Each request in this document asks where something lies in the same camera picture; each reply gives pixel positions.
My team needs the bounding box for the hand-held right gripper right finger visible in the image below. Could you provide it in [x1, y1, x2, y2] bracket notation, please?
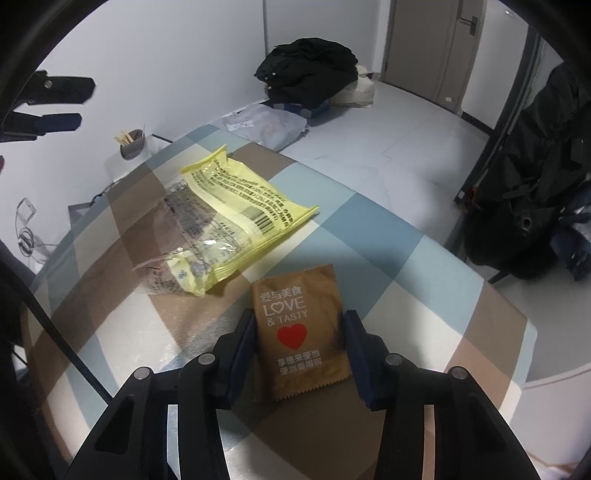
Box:
[342, 309, 541, 480]

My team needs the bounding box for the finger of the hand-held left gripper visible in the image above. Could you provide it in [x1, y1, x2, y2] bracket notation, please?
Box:
[0, 112, 83, 141]
[33, 70, 97, 103]

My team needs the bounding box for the grey plastic bag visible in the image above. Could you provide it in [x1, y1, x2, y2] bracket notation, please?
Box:
[215, 104, 309, 152]

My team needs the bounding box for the grey brown door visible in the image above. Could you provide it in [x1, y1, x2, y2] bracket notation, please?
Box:
[381, 0, 483, 114]

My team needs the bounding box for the black framed door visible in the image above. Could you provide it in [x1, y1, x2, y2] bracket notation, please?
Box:
[452, 28, 555, 204]

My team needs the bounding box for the white plastic cup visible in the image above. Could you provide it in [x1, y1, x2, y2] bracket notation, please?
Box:
[107, 138, 155, 183]

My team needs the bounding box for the black clothes pile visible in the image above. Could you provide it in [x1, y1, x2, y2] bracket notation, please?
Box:
[254, 38, 360, 104]

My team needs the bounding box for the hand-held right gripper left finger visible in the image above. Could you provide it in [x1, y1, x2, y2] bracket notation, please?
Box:
[62, 309, 257, 480]

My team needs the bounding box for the beige cloth bag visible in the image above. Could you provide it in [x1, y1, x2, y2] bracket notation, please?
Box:
[330, 65, 376, 108]

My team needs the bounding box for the grey holder cup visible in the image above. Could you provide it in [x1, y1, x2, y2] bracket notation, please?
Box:
[119, 130, 147, 161]

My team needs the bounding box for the brown sachet with red heart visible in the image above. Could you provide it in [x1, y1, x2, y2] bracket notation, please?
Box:
[250, 264, 352, 401]

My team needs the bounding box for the yellow printed snack wrapper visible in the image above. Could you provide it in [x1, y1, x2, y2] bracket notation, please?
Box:
[133, 144, 320, 297]

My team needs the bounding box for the checked tablecloth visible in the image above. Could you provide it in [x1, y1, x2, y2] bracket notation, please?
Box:
[18, 124, 539, 480]

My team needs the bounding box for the thick black cable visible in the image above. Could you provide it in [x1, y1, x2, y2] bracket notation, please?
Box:
[0, 249, 114, 404]

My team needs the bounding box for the black hanging jacket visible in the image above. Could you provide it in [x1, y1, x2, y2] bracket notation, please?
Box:
[462, 60, 591, 282]

